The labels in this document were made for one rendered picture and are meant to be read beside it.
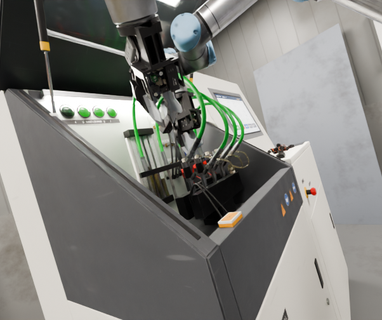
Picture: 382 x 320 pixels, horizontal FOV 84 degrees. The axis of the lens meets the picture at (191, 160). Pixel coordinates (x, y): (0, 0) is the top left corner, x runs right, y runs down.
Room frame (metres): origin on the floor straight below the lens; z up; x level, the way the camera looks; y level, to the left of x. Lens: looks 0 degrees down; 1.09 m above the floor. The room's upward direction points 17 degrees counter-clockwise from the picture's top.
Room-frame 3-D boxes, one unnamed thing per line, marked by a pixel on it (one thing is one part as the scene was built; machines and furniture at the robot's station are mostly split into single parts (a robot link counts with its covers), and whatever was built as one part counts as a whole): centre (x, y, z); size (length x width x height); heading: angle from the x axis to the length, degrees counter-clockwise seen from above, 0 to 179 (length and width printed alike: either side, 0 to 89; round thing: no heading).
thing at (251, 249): (0.60, -0.17, 0.87); 0.62 x 0.04 x 0.16; 144
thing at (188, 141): (0.70, -0.01, 1.14); 0.06 x 0.03 x 0.09; 54
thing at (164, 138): (1.09, 0.09, 1.20); 0.13 x 0.03 x 0.31; 144
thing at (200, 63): (0.67, -0.11, 1.40); 0.11 x 0.11 x 0.08; 77
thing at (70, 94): (0.90, 0.24, 1.43); 0.54 x 0.03 x 0.02; 144
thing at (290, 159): (1.22, -0.51, 0.96); 0.70 x 0.22 x 0.03; 144
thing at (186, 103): (0.71, -0.03, 1.24); 0.09 x 0.08 x 0.12; 54
